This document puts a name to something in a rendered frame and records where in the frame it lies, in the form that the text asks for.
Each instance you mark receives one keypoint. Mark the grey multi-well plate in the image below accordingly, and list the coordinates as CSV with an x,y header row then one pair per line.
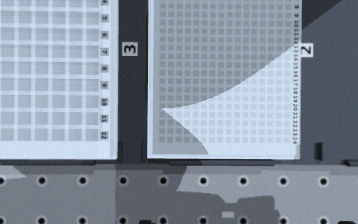
x,y
224,79

